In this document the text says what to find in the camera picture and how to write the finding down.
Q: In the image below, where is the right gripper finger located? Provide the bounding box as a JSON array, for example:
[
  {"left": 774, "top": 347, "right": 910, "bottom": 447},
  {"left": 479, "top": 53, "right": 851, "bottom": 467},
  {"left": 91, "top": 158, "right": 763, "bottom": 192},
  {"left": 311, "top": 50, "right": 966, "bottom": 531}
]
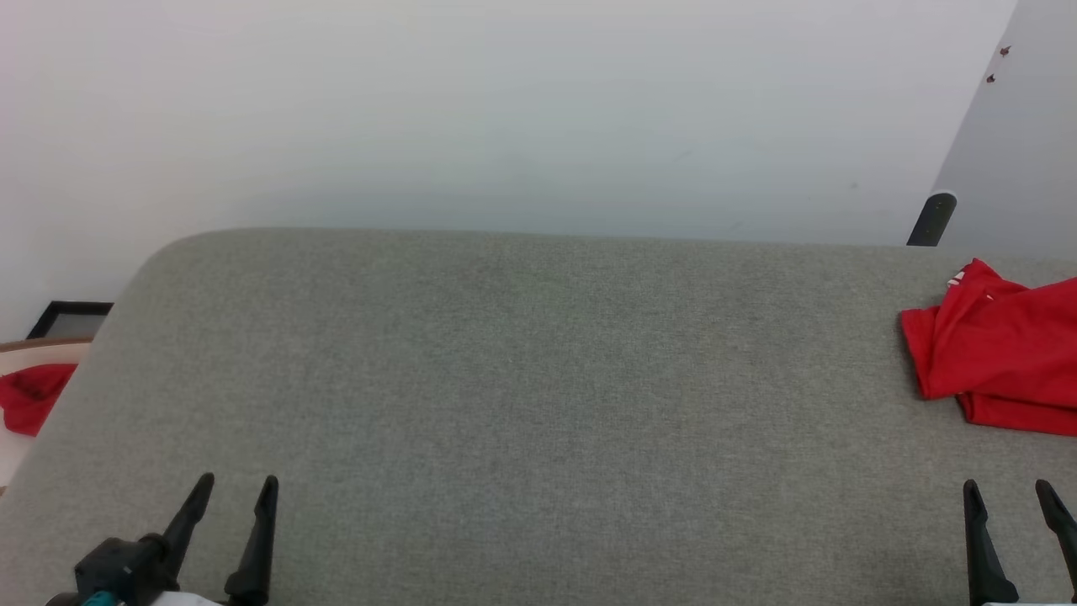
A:
[
  {"left": 963, "top": 479, "right": 1021, "bottom": 606},
  {"left": 1035, "top": 479, "right": 1077, "bottom": 601}
]

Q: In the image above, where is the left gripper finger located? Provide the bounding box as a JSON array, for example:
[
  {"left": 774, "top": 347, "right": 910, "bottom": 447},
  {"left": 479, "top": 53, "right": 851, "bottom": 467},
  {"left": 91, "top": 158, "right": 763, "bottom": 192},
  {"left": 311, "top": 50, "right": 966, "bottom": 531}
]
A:
[
  {"left": 161, "top": 473, "right": 216, "bottom": 582},
  {"left": 223, "top": 476, "right": 280, "bottom": 603}
]

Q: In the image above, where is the red white basketball jersey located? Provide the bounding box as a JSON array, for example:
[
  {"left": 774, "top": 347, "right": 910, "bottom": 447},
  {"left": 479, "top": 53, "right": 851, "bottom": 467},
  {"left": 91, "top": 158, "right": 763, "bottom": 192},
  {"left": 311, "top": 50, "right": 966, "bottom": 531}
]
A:
[{"left": 900, "top": 258, "right": 1077, "bottom": 437}]

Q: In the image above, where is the red cloth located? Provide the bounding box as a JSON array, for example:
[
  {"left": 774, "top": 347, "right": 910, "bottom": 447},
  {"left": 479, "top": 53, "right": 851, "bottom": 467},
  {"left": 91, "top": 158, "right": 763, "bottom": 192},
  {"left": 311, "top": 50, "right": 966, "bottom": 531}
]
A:
[{"left": 0, "top": 364, "right": 78, "bottom": 437}]

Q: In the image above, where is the black metal pole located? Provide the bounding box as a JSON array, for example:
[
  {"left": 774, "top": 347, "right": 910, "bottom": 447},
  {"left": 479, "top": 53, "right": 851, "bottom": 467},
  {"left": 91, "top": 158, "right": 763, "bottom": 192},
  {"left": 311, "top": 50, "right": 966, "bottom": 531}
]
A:
[{"left": 907, "top": 192, "right": 958, "bottom": 247}]

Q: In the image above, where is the black picture frame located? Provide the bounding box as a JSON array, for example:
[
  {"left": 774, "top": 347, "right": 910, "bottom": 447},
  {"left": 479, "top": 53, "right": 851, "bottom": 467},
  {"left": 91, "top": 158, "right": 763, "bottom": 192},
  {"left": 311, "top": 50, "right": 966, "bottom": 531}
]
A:
[{"left": 27, "top": 300, "right": 114, "bottom": 340}]

